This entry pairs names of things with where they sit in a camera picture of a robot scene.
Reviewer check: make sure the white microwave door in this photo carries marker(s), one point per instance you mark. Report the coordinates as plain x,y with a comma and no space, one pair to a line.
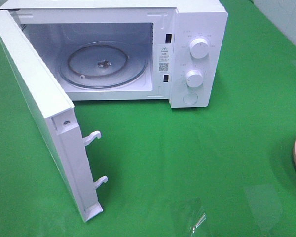
53,112

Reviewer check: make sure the white microwave oven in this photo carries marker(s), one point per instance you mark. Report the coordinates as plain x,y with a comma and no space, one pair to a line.
56,28

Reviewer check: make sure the white microwave knob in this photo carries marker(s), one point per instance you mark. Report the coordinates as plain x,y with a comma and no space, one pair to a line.
199,48
194,78

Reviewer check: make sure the round white door button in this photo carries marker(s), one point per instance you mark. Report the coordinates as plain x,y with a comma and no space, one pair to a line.
190,98

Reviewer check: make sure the green table cloth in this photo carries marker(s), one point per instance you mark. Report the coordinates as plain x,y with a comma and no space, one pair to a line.
225,170

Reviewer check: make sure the glass microwave turntable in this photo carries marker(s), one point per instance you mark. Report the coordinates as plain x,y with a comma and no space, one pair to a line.
105,64

